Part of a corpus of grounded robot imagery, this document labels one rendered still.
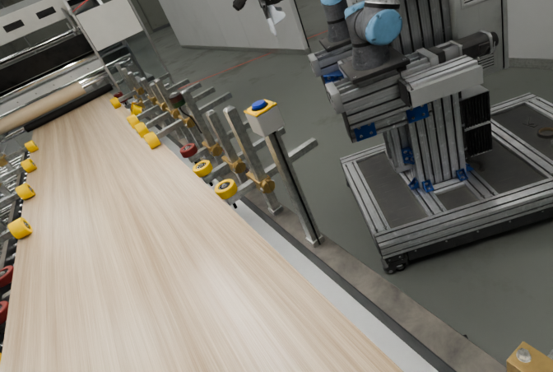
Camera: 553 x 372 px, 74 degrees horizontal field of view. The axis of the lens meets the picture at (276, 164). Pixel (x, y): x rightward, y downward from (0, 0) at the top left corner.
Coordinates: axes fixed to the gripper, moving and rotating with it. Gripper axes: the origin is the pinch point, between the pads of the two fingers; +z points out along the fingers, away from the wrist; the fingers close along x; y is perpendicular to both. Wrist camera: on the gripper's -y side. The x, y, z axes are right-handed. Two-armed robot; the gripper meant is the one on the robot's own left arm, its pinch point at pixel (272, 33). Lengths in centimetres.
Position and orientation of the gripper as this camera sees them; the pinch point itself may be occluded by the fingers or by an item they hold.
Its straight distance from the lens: 127.9
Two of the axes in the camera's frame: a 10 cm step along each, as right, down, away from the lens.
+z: 3.4, 8.0, 5.0
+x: -0.7, -5.1, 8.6
